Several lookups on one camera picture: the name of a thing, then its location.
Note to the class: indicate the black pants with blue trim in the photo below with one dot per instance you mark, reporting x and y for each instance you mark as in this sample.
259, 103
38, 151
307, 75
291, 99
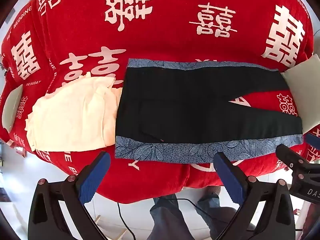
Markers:
187, 100

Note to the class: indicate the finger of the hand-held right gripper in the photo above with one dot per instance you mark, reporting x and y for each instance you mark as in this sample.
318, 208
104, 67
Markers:
291, 158
313, 138

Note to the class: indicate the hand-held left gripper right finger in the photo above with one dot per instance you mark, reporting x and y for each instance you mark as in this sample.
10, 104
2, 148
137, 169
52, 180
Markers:
230, 177

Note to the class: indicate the red printed blanket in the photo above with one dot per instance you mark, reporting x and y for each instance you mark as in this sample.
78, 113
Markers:
175, 17

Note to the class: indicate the person's right forearm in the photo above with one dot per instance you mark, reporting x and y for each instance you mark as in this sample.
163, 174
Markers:
312, 220

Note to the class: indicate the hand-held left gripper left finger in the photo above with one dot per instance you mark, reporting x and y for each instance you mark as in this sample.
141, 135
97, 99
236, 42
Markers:
93, 177

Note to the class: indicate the cream folded cloth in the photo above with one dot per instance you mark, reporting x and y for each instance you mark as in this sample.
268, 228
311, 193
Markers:
70, 120

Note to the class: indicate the light wooden frame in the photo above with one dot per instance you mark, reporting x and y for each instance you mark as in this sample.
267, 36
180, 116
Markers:
98, 220

